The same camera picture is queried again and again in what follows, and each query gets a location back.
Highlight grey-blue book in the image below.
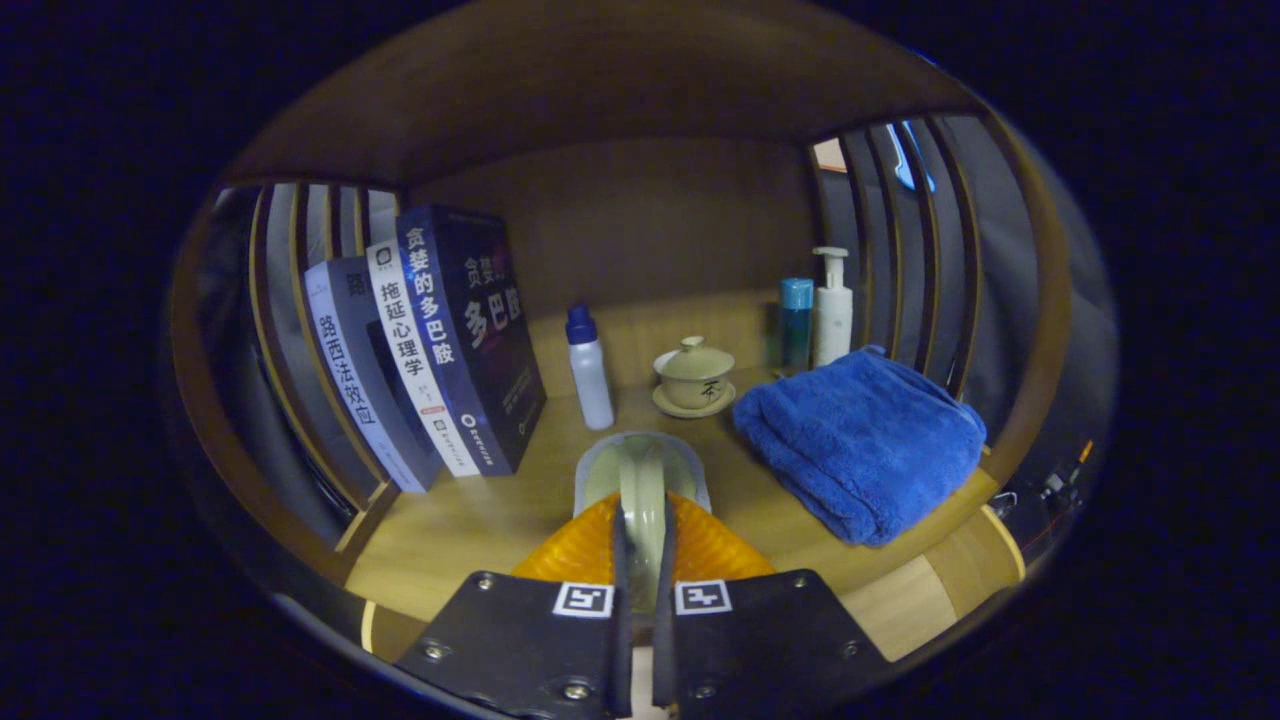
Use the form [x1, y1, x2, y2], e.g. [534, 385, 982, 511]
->
[303, 257, 444, 494]

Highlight wooden cabinet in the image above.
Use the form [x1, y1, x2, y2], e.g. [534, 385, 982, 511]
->
[165, 0, 1076, 666]

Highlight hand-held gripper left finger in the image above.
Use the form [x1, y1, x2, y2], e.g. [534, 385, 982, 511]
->
[395, 490, 636, 720]

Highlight white bottle with blue cap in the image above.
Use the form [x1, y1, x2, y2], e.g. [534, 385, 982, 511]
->
[565, 303, 616, 431]

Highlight white pump bottle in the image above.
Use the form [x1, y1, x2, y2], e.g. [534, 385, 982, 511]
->
[811, 246, 855, 369]

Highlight white book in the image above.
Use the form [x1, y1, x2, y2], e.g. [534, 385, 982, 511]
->
[365, 238, 483, 478]

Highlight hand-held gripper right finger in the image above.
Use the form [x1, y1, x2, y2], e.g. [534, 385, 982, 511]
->
[652, 490, 894, 719]

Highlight folded blue towel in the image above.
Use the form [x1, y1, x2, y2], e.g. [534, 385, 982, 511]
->
[732, 345, 988, 548]

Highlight dark blue book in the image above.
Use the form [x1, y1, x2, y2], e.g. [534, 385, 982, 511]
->
[396, 204, 548, 476]

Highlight orange and black tool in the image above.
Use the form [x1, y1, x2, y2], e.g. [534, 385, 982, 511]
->
[1040, 438, 1096, 501]

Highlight wooden countertop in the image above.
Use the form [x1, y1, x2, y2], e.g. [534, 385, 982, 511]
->
[345, 365, 1001, 621]

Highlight teal bottle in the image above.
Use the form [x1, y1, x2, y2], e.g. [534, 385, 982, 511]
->
[779, 277, 815, 376]

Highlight beige lidded tea cup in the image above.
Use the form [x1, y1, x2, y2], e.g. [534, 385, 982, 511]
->
[652, 336, 737, 419]

